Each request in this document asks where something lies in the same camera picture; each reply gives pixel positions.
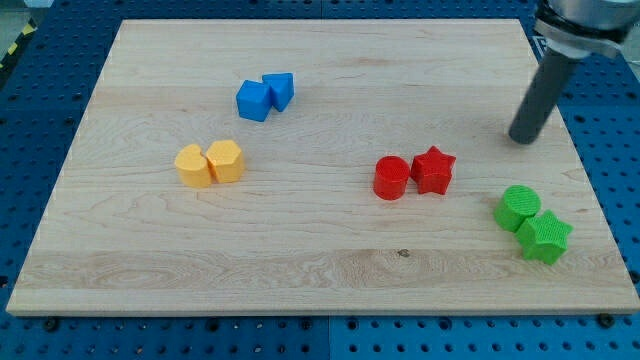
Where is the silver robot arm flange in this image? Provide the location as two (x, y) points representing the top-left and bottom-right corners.
(534, 0), (639, 59)

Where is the wooden board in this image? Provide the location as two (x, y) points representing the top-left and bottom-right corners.
(7, 19), (639, 317)

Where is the red cylinder block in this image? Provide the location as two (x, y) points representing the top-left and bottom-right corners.
(373, 156), (410, 201)

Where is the yellow hexagon block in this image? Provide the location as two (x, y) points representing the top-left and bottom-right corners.
(205, 140), (245, 183)

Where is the blue pentagon block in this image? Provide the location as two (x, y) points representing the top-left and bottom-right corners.
(262, 73), (295, 112)

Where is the blue cube block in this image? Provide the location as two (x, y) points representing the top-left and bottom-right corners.
(236, 80), (272, 122)

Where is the red star block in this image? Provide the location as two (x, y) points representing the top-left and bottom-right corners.
(410, 146), (456, 195)

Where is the yellow heart block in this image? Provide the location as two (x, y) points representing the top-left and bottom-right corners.
(174, 144), (212, 188)

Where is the green cylinder block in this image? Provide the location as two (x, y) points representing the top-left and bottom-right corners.
(493, 185), (541, 232)

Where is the green star block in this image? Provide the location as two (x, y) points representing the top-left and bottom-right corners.
(515, 210), (573, 265)

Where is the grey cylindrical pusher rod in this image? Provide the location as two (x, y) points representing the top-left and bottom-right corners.
(508, 47), (580, 145)

